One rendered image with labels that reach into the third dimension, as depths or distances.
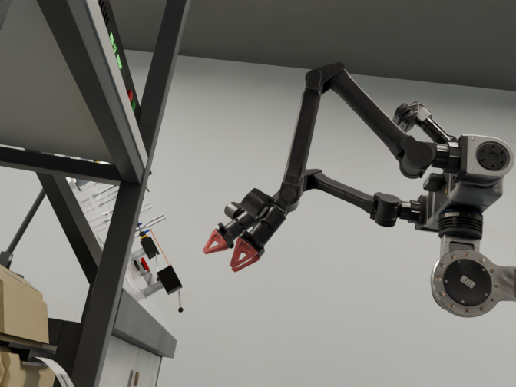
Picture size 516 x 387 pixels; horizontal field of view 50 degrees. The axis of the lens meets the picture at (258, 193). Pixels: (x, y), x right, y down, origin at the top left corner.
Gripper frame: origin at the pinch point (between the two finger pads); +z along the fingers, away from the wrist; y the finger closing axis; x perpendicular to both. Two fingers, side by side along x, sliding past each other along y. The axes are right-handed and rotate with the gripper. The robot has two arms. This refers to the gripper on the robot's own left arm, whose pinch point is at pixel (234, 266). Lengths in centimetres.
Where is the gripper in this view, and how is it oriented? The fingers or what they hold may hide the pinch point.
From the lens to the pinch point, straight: 151.9
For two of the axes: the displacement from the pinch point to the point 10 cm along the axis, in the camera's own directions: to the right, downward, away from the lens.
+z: -6.2, 7.5, -2.4
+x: 7.8, 5.7, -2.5
